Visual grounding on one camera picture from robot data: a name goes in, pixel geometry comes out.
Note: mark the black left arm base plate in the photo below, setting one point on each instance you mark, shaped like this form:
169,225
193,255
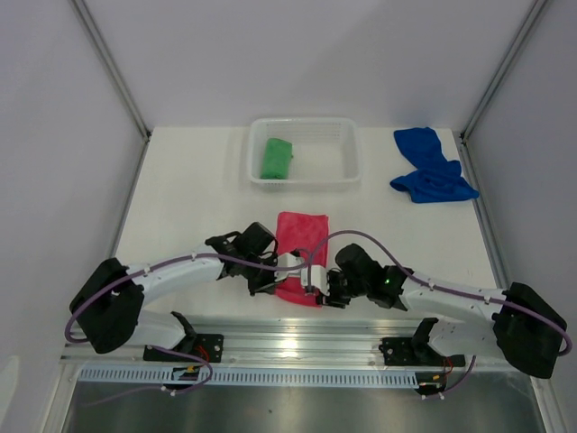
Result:
194,347

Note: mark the aluminium frame post left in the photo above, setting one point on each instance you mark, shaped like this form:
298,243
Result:
102,51

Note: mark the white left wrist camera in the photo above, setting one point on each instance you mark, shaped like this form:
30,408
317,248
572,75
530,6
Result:
289,265

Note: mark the aluminium frame post right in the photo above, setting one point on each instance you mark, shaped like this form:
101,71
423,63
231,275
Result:
521,37

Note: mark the white slotted cable duct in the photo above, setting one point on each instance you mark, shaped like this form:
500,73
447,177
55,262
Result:
371,379

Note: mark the aluminium frame post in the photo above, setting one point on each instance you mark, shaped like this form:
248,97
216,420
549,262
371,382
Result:
521,37
102,51

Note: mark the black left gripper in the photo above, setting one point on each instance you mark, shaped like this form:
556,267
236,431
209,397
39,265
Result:
261,288

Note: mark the pink microfiber towel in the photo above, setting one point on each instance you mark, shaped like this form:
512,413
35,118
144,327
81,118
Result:
299,231

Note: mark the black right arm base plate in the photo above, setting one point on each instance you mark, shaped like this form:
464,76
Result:
414,351

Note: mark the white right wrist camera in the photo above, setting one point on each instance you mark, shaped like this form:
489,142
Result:
314,279

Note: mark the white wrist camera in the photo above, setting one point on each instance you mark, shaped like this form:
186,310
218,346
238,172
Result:
314,279
289,265

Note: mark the blue microfiber towel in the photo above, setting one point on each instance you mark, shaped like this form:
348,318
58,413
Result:
434,179

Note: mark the white plastic basket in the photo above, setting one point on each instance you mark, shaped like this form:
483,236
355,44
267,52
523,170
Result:
326,153

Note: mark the green microfiber towel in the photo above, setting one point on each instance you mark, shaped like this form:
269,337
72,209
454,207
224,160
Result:
278,155

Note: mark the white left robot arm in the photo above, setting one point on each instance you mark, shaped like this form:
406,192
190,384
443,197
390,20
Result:
109,306

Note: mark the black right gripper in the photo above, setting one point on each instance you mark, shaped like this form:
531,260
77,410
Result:
332,299

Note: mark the aluminium front rail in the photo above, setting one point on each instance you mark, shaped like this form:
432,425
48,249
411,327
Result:
300,343

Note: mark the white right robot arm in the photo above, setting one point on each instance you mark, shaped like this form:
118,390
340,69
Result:
515,325

